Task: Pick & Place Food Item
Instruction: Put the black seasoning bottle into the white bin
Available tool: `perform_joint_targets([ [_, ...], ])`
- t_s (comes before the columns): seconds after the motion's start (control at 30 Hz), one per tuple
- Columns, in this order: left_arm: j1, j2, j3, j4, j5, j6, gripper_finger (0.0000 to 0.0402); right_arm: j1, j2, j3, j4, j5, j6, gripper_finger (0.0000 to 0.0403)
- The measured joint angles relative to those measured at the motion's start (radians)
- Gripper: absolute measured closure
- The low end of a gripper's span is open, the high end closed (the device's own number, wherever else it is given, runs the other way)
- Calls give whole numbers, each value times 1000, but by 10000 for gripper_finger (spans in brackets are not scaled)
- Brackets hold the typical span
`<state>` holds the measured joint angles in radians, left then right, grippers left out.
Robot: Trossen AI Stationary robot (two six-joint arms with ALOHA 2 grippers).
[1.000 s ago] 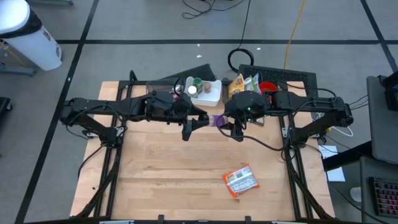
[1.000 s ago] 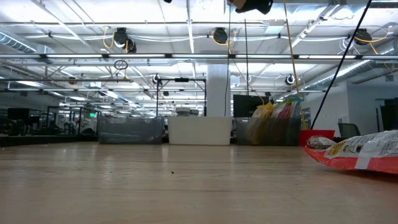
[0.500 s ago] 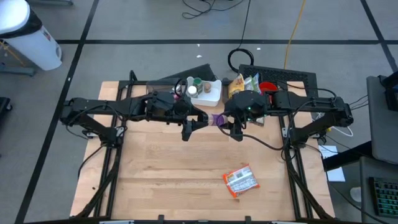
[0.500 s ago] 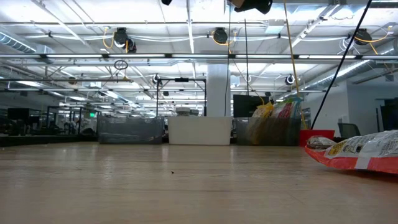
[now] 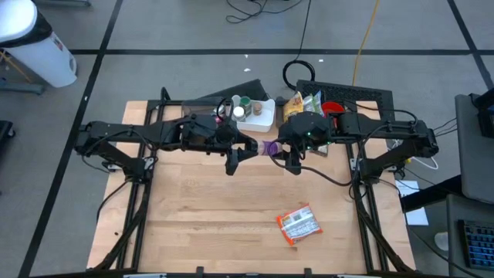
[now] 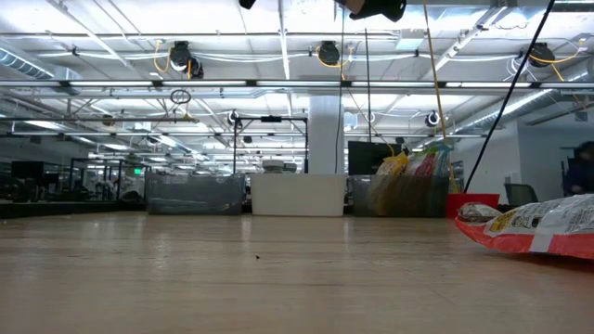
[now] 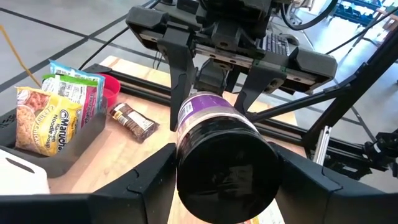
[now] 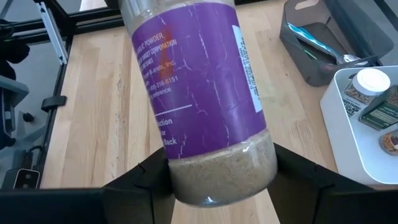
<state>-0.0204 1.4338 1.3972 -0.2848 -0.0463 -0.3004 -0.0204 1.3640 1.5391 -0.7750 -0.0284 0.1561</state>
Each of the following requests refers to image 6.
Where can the orange ramen packet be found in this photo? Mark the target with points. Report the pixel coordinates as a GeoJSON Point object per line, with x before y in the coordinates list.
{"type": "Point", "coordinates": [547, 227]}

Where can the person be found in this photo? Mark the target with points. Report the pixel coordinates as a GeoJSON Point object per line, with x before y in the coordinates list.
{"type": "Point", "coordinates": [580, 171]}

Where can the long ceiling light strip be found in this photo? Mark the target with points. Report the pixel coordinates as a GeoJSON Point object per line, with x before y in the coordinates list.
{"type": "Point", "coordinates": [297, 84]}

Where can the green red ramen packet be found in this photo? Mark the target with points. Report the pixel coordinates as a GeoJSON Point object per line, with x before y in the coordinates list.
{"type": "Point", "coordinates": [424, 164]}

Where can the grey label spice jar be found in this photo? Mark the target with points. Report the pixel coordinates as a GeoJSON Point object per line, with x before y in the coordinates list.
{"type": "Point", "coordinates": [273, 166]}

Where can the black camera stand frame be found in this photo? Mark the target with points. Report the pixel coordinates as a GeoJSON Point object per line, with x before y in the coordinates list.
{"type": "Point", "coordinates": [270, 119]}

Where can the grey translucent plastic bin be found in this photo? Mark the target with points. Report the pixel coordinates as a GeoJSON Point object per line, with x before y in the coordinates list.
{"type": "Point", "coordinates": [195, 195]}
{"type": "Point", "coordinates": [417, 199]}

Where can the yellow ramen packet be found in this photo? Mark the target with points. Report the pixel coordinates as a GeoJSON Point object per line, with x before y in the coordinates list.
{"type": "Point", "coordinates": [394, 164]}

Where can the grey office chair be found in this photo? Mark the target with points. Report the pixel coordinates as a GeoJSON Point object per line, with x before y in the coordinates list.
{"type": "Point", "coordinates": [520, 195]}

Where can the white plastic bin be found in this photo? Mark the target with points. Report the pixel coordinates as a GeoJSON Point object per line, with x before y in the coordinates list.
{"type": "Point", "coordinates": [297, 195]}

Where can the blue white ramen packet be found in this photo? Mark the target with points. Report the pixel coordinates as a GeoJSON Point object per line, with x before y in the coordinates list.
{"type": "Point", "coordinates": [443, 160]}

